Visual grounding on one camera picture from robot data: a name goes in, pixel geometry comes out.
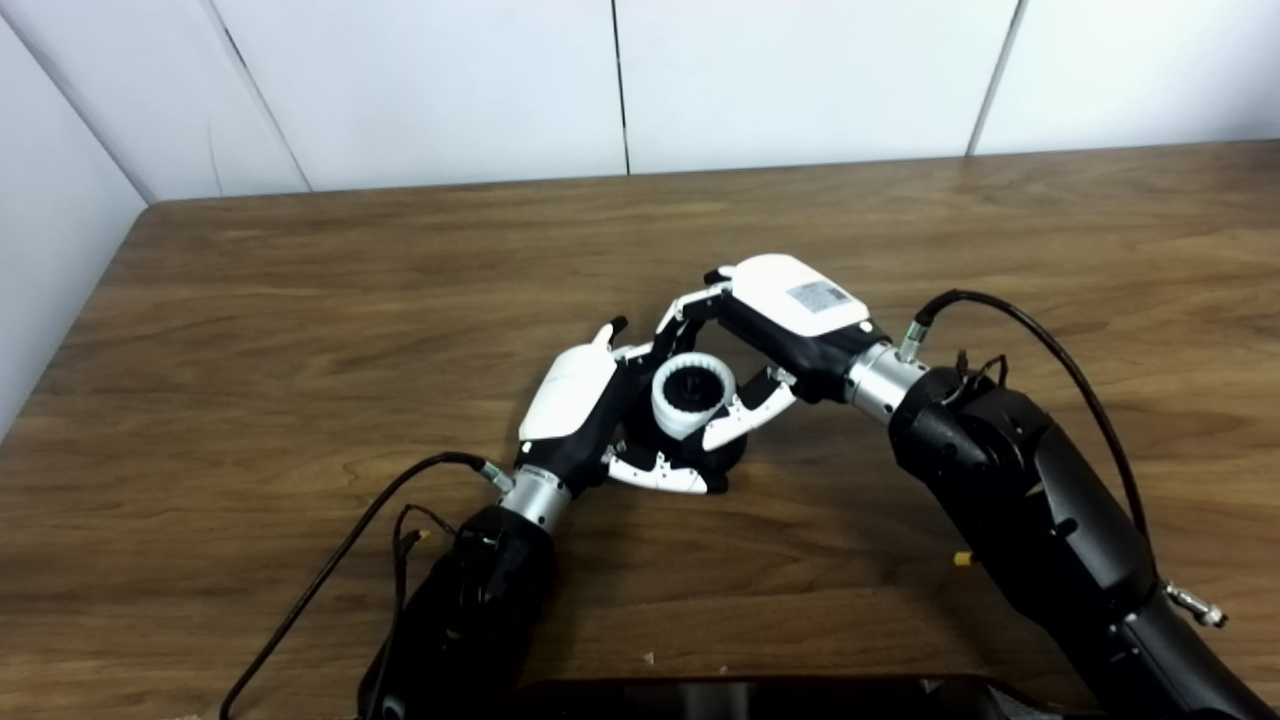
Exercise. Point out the round black plastic part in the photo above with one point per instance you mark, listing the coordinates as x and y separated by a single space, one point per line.
728 457

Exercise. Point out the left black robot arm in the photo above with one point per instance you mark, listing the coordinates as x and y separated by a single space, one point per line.
470 610

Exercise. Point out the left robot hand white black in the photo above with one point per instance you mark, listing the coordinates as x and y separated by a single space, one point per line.
565 395

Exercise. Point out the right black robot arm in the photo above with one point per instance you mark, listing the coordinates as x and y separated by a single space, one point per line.
1030 500

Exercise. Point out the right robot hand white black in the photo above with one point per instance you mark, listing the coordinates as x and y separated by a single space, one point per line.
800 300

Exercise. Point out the black glossy robot chest panel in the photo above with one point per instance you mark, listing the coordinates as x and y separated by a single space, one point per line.
760 702

